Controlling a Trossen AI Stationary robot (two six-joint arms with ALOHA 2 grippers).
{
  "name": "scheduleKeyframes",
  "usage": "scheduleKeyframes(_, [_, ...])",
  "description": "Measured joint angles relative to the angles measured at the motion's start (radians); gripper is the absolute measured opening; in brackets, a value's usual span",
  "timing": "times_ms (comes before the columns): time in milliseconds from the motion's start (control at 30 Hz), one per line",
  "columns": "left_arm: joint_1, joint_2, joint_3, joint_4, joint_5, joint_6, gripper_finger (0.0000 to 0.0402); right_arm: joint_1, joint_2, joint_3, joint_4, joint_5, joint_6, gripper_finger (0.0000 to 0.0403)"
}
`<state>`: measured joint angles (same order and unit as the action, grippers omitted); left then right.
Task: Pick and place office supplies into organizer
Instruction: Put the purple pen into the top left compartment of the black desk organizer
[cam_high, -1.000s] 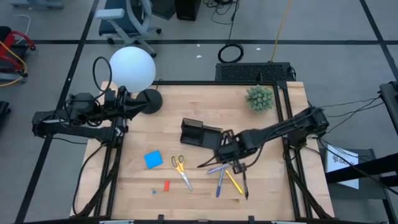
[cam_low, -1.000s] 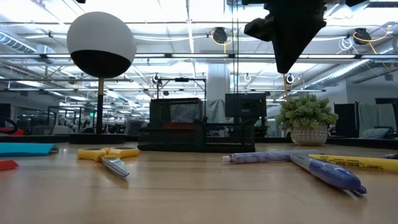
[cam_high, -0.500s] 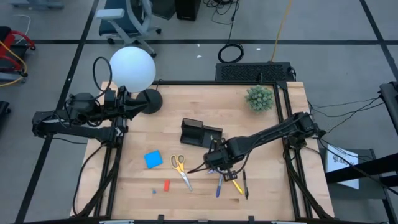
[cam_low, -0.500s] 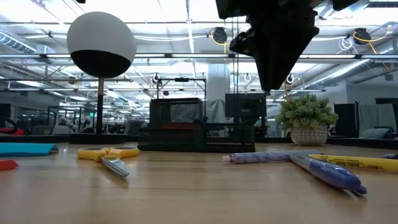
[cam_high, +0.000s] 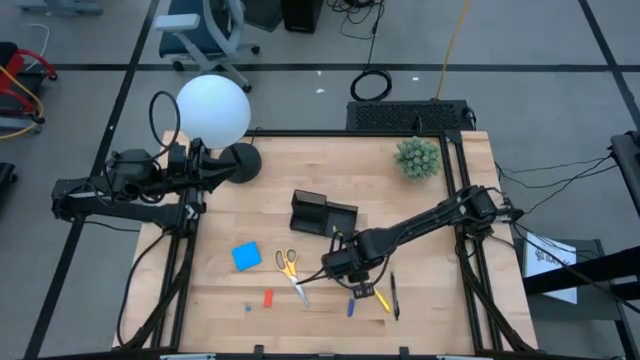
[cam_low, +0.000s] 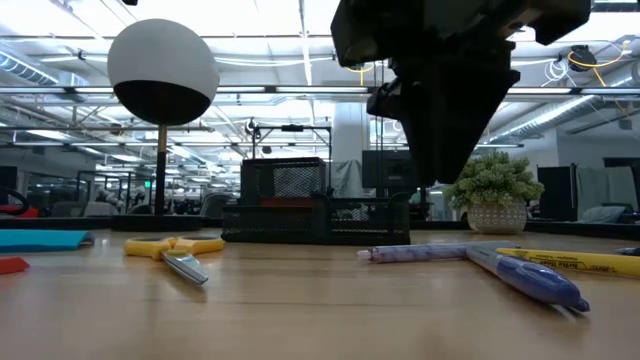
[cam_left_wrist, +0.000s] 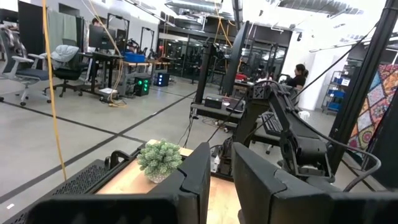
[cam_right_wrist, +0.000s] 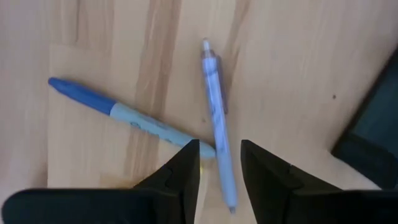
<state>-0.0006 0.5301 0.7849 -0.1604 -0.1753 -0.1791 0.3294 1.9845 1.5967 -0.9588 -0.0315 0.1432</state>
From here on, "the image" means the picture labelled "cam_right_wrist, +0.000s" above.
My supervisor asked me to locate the light blue retractable pen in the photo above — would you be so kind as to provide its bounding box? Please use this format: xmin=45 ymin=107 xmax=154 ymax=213
xmin=200 ymin=37 xmax=239 ymax=215

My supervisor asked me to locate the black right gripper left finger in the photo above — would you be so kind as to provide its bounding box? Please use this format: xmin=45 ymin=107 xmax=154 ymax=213
xmin=1 ymin=139 xmax=201 ymax=224

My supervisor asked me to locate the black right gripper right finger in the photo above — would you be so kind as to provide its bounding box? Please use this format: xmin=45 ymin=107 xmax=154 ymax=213
xmin=240 ymin=139 xmax=398 ymax=224

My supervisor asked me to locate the blue permanent marker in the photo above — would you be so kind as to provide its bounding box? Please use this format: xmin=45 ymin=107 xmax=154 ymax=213
xmin=48 ymin=77 xmax=216 ymax=159

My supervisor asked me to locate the black mesh desk organizer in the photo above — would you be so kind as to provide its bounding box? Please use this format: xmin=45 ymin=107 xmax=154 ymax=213
xmin=331 ymin=48 xmax=398 ymax=190

